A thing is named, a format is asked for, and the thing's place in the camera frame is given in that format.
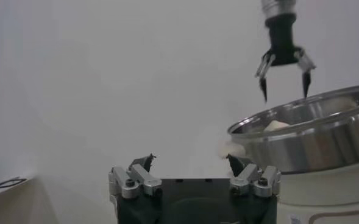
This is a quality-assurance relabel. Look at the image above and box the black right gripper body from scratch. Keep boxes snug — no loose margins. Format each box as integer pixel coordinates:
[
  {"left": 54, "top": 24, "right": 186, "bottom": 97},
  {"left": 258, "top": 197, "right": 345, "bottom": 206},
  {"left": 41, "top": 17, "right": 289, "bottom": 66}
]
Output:
[{"left": 266, "top": 13, "right": 304, "bottom": 67}]

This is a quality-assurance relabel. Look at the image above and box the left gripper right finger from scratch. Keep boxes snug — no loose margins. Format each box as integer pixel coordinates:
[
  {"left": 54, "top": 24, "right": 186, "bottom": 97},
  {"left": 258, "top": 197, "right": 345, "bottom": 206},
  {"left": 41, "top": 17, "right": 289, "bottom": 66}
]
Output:
[{"left": 226, "top": 153, "right": 281, "bottom": 198}]

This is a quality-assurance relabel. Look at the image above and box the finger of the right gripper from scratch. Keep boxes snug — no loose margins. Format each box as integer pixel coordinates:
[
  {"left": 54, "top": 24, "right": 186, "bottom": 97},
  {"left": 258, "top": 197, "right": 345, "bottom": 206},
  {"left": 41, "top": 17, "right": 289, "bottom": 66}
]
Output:
[
  {"left": 294, "top": 47, "right": 317, "bottom": 99},
  {"left": 254, "top": 50, "right": 277, "bottom": 103}
]

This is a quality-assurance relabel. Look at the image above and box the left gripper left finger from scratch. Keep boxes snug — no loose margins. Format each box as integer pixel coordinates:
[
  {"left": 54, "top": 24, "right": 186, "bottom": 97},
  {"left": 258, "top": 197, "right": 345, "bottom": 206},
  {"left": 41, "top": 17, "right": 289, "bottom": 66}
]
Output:
[{"left": 108, "top": 153, "right": 163, "bottom": 199}]

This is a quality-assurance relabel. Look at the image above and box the white steamed baozi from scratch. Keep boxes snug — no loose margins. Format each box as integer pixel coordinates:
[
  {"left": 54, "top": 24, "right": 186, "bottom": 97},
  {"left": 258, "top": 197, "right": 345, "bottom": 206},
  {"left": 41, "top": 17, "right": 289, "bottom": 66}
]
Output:
[{"left": 264, "top": 119, "right": 291, "bottom": 132}]

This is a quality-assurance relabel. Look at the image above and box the perforated steel steamer basket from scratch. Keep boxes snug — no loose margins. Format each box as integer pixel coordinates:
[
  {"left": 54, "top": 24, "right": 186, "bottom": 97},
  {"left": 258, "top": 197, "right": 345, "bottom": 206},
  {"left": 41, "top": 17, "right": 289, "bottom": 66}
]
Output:
[{"left": 227, "top": 83, "right": 359, "bottom": 174}]

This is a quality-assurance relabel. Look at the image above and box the white electric cooker pot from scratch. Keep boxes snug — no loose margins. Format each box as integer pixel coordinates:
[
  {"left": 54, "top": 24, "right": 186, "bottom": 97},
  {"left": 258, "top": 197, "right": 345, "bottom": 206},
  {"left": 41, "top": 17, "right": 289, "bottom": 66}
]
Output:
[{"left": 218, "top": 141, "right": 359, "bottom": 224}]

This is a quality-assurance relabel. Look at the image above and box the white side table with cable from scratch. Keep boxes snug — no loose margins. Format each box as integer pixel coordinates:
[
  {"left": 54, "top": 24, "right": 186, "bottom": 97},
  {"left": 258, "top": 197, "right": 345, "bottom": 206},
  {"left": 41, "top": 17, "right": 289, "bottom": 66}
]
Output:
[{"left": 0, "top": 178, "right": 60, "bottom": 224}]

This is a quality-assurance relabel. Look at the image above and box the thin black looped cable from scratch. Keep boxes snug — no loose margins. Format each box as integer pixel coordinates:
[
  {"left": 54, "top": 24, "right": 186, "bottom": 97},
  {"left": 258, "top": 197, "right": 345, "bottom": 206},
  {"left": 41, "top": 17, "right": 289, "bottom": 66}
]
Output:
[{"left": 0, "top": 177, "right": 27, "bottom": 192}]

